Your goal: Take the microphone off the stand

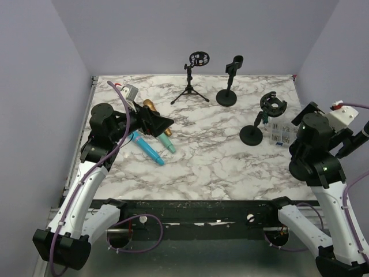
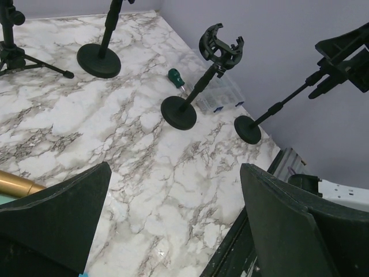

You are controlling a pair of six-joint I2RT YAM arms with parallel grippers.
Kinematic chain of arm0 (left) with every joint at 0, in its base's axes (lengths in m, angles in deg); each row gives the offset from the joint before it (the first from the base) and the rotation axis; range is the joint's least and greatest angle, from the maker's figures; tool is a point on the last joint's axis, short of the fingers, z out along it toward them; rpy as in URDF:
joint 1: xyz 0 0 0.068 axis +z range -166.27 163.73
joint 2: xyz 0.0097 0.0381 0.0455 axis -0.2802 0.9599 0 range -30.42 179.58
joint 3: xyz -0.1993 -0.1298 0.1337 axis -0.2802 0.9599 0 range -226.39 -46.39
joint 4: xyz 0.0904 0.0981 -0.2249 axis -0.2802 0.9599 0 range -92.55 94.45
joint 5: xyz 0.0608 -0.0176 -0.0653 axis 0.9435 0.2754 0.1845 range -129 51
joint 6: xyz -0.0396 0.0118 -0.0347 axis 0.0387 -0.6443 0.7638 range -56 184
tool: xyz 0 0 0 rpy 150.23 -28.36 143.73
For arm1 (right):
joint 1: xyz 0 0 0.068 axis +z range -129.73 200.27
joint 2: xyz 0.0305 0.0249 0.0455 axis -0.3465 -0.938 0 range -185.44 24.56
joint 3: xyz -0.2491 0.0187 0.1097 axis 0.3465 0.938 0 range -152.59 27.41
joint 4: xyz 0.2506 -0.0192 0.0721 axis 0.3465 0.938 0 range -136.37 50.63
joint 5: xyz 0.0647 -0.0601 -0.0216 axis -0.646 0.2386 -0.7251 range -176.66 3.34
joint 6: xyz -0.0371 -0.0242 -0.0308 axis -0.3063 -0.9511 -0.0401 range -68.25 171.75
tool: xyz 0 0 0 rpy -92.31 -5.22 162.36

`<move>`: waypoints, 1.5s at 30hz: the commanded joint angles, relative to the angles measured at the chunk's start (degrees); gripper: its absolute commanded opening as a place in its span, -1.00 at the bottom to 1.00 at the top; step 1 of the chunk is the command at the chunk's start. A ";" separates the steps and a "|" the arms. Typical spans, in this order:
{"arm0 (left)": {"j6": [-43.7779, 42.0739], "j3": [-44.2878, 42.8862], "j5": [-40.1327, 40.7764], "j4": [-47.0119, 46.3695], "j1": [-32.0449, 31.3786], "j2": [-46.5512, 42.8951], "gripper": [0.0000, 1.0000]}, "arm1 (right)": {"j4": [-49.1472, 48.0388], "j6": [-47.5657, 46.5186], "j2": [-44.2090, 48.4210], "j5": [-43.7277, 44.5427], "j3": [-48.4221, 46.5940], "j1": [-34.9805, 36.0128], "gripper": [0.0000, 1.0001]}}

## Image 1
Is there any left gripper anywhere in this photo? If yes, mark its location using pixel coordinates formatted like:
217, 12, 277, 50
110, 99, 174, 142

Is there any mint green microphone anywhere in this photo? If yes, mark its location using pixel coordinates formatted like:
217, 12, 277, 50
157, 133, 176, 154

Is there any gold microphone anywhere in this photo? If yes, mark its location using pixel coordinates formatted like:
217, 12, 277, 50
143, 99, 172, 137

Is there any blue microphone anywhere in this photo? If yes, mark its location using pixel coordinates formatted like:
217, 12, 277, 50
132, 131, 165, 166

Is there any black round-base shock-mount stand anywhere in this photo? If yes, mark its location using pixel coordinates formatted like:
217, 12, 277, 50
239, 91, 287, 146

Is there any black round-base clip stand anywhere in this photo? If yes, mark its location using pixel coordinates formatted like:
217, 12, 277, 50
216, 55, 244, 107

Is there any black tripod mic stand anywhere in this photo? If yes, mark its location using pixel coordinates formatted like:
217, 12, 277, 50
171, 51, 210, 105

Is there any black microphone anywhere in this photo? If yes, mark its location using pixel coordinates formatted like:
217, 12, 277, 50
345, 122, 369, 152

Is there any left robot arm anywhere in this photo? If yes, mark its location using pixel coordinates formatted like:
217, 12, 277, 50
32, 103, 174, 270

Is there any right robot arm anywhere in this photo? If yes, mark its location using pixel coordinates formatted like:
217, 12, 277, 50
265, 101, 368, 276

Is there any clear plastic screw box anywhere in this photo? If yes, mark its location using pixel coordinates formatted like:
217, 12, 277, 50
269, 121, 298, 147

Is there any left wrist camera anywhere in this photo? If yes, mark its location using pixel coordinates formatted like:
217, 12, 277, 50
121, 84, 139, 111

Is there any green handle screwdriver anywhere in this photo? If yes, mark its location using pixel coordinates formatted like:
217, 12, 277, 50
258, 111, 269, 126

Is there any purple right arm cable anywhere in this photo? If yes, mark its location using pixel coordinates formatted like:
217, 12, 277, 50
337, 102, 369, 257

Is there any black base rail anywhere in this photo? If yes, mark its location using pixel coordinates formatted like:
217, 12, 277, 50
95, 199, 300, 240

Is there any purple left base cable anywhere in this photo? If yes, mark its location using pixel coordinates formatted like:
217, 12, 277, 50
108, 213, 165, 254

